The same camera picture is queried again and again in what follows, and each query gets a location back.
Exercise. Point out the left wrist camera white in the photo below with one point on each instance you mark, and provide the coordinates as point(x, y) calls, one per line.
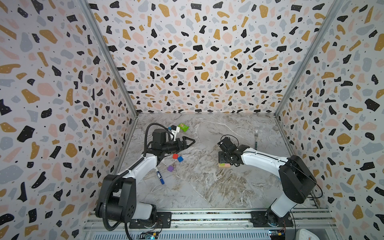
point(174, 130)

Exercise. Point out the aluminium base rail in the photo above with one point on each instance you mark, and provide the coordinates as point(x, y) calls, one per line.
point(217, 224)

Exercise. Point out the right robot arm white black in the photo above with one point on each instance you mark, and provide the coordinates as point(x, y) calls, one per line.
point(296, 179)

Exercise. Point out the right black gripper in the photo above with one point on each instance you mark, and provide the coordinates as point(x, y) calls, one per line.
point(225, 145)

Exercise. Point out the blue marker pen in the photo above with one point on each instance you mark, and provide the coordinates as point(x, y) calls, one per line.
point(159, 176)

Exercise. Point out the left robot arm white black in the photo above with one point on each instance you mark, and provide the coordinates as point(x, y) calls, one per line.
point(117, 201)

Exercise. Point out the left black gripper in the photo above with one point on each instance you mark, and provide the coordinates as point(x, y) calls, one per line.
point(176, 142)

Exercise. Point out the green snack packet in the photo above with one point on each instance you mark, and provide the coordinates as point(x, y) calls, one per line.
point(183, 127)

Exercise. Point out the white object bottom right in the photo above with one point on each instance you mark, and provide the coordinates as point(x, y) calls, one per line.
point(303, 234)

